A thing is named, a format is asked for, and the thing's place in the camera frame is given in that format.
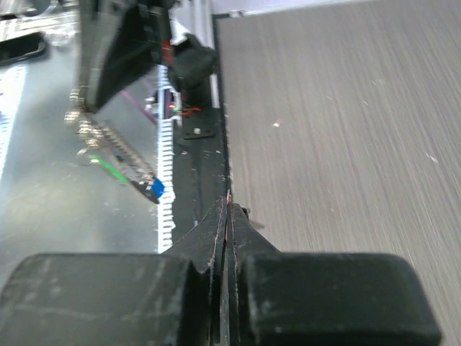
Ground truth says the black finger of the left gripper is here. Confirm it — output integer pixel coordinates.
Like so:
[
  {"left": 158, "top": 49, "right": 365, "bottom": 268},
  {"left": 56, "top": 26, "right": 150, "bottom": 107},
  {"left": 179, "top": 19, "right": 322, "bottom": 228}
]
[{"left": 77, "top": 1, "right": 169, "bottom": 112}]

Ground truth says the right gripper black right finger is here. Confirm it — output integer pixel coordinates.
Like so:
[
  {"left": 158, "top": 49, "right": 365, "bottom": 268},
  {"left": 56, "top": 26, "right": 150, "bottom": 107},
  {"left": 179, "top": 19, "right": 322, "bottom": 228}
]
[{"left": 226, "top": 203, "right": 442, "bottom": 345}]

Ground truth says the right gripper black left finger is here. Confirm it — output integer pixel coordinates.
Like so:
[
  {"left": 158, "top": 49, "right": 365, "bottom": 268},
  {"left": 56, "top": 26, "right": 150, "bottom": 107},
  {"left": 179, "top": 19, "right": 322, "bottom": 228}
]
[{"left": 1, "top": 198, "right": 227, "bottom": 345}]

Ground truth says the blue plastic key tag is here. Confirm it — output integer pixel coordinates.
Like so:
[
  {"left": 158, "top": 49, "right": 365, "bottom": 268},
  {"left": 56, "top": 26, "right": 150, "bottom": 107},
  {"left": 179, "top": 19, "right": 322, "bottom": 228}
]
[{"left": 150, "top": 177, "right": 165, "bottom": 198}]

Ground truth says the green plastic key tag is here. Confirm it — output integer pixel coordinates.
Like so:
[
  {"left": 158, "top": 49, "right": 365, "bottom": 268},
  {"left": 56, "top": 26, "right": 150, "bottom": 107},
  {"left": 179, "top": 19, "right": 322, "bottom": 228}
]
[{"left": 89, "top": 155, "right": 128, "bottom": 184}]

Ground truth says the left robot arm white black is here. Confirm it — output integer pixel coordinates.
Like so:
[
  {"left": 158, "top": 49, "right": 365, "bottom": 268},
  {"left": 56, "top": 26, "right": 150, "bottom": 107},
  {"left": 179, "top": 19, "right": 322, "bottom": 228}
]
[{"left": 76, "top": 1, "right": 217, "bottom": 113}]

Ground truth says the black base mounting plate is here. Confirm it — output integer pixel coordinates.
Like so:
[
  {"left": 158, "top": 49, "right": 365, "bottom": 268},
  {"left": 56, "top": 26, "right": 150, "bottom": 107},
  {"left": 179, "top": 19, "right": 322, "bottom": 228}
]
[{"left": 171, "top": 108, "right": 227, "bottom": 243}]

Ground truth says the aluminium cable duct rail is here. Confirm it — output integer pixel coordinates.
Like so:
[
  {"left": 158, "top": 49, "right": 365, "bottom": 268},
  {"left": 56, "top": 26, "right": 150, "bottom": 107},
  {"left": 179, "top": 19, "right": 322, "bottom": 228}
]
[{"left": 157, "top": 65, "right": 176, "bottom": 253}]

